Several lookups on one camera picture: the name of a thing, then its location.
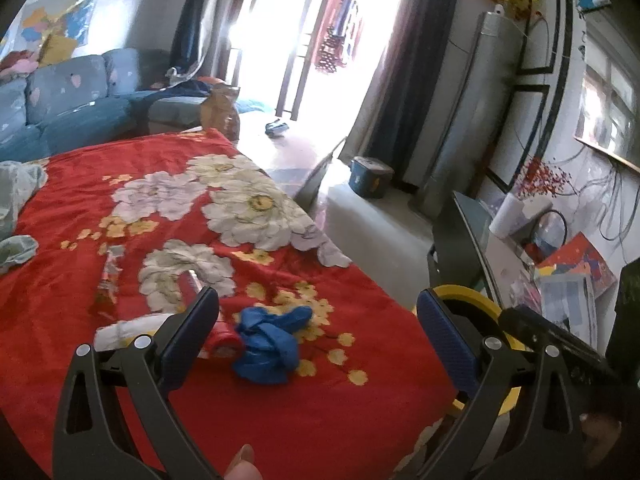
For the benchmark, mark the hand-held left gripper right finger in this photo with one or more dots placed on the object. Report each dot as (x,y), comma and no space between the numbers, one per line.
(445,335)

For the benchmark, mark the wall map poster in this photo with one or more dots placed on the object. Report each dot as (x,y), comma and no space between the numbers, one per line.
(55,25)

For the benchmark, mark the brown paper bag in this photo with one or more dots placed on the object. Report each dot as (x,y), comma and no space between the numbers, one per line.
(220,110)

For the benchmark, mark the dark remote control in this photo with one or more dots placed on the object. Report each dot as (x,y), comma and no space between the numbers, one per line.
(276,127)

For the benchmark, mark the blue sofa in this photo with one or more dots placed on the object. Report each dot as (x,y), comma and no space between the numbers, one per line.
(75,100)

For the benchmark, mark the blue rubber glove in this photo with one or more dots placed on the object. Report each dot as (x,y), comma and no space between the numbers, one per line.
(265,345)

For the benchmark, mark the red tube wrapper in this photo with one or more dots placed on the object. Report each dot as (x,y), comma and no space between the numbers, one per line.
(225,342)

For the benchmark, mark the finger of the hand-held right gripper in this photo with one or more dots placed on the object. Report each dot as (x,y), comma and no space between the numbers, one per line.
(530,322)

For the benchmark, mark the pale tissue box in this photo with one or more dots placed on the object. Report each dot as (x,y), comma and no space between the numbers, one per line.
(537,210)

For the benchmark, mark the shiny flat wrapper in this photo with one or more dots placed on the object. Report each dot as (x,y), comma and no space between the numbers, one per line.
(110,275)

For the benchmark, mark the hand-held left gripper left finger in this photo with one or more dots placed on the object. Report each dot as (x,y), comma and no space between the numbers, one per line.
(185,340)

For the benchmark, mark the red printed box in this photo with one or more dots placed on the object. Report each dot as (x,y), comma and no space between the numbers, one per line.
(585,260)

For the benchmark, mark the wood framed mirror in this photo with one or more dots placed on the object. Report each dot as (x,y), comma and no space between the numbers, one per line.
(610,100)

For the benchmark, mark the hanging colourful clothes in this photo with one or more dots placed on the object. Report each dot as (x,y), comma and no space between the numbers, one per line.
(337,30)

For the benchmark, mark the grey standing air conditioner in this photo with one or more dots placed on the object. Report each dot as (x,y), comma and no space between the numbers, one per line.
(470,110)

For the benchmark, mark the black wall frame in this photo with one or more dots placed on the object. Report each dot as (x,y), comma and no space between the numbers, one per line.
(570,25)

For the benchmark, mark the teal storage box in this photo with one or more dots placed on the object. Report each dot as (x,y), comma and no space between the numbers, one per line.
(370,177)

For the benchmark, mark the yellow white snack packet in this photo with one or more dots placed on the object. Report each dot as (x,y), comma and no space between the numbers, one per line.
(120,332)

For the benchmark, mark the dark purple curtain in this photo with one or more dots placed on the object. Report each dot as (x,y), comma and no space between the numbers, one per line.
(405,60)

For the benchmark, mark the wooden coffee table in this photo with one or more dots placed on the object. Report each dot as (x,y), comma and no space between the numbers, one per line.
(295,160)

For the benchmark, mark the red floral blanket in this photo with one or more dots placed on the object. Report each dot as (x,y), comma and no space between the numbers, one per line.
(300,425)

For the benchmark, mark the person's right hand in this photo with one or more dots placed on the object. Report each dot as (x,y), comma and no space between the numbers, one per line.
(602,440)

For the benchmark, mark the white ribbed vase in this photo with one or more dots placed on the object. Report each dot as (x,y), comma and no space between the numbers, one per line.
(506,215)

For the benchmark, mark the grey blue box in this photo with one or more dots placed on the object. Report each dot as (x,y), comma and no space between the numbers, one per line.
(567,305)

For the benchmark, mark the dark cabinet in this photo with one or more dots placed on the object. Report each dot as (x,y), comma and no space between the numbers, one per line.
(460,240)

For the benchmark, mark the pale green cloth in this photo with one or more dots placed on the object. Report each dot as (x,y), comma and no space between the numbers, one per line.
(20,195)

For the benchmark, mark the dark blue curtain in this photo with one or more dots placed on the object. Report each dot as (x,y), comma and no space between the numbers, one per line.
(192,20)

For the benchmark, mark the yellow rimmed bin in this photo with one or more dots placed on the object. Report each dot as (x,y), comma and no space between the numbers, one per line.
(470,292)

